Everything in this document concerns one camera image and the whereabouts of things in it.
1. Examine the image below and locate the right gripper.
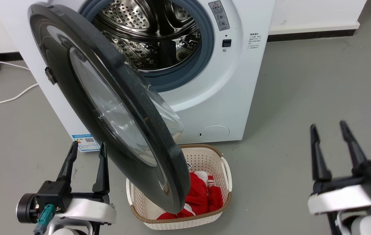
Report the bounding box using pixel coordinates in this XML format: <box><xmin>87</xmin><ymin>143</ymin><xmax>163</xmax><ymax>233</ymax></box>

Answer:
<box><xmin>308</xmin><ymin>120</ymin><xmax>371</xmax><ymax>216</ymax></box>

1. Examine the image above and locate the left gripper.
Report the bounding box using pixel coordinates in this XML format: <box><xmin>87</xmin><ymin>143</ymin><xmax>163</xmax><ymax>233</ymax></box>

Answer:
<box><xmin>16</xmin><ymin>141</ymin><xmax>117</xmax><ymax>226</ymax></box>

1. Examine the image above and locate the black round washing machine door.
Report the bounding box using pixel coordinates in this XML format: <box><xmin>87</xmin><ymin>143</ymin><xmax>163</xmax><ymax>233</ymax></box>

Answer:
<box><xmin>28</xmin><ymin>2</ymin><xmax>191</xmax><ymax>214</ymax></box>

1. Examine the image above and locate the black door hinge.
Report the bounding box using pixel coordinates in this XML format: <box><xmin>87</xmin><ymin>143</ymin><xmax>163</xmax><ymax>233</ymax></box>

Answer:
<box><xmin>44</xmin><ymin>67</ymin><xmax>57</xmax><ymax>86</ymax></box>

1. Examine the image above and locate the white front-load washing machine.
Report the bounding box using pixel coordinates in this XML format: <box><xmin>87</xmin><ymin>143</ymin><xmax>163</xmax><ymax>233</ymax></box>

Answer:
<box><xmin>0</xmin><ymin>0</ymin><xmax>276</xmax><ymax>152</ymax></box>

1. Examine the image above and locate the grey rubber door gasket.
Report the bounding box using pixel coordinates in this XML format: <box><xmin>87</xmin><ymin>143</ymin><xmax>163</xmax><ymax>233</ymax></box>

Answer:
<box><xmin>80</xmin><ymin>0</ymin><xmax>215</xmax><ymax>93</ymax></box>

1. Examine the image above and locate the blue energy label sticker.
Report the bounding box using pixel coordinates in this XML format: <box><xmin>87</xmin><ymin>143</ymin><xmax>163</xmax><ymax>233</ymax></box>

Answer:
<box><xmin>72</xmin><ymin>133</ymin><xmax>101</xmax><ymax>153</ymax></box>

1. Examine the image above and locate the red and white garment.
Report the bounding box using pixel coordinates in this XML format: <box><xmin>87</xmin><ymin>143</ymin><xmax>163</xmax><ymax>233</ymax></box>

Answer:
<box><xmin>157</xmin><ymin>171</ymin><xmax>224</xmax><ymax>220</ymax></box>

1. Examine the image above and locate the white woven laundry basket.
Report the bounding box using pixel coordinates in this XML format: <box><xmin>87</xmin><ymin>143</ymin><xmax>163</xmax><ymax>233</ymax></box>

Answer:
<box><xmin>126</xmin><ymin>144</ymin><xmax>233</xmax><ymax>230</ymax></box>

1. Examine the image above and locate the round drain filter cover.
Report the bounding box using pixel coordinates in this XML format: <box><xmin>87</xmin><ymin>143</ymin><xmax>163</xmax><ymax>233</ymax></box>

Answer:
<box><xmin>198</xmin><ymin>125</ymin><xmax>230</xmax><ymax>143</ymax></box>

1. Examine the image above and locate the small printed text label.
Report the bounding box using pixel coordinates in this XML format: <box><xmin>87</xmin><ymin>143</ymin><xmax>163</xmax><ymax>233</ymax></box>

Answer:
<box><xmin>248</xmin><ymin>32</ymin><xmax>261</xmax><ymax>50</ymax></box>

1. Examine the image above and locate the stainless steel washer drum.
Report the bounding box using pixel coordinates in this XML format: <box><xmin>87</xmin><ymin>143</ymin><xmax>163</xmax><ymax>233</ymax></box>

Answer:
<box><xmin>92</xmin><ymin>0</ymin><xmax>202</xmax><ymax>71</ymax></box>

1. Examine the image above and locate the grey warning label sticker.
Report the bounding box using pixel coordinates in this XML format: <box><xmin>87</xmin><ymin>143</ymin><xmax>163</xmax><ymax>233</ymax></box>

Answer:
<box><xmin>208</xmin><ymin>1</ymin><xmax>230</xmax><ymax>32</ymax></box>

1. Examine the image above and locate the teal cable connector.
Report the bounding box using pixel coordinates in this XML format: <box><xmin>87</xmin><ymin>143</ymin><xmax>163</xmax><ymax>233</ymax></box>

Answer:
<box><xmin>34</xmin><ymin>204</ymin><xmax>56</xmax><ymax>235</ymax></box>

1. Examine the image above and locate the thick white floor cable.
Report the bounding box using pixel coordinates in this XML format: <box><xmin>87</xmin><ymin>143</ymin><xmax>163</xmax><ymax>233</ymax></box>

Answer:
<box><xmin>0</xmin><ymin>83</ymin><xmax>39</xmax><ymax>113</ymax></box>

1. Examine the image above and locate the black wall baseboard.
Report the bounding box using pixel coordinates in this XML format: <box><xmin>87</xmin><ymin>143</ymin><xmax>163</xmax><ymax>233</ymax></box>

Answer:
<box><xmin>267</xmin><ymin>29</ymin><xmax>357</xmax><ymax>42</ymax></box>

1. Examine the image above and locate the thin white floor cable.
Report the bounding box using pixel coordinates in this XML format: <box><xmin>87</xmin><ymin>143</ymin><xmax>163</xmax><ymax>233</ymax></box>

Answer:
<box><xmin>0</xmin><ymin>61</ymin><xmax>30</xmax><ymax>73</ymax></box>

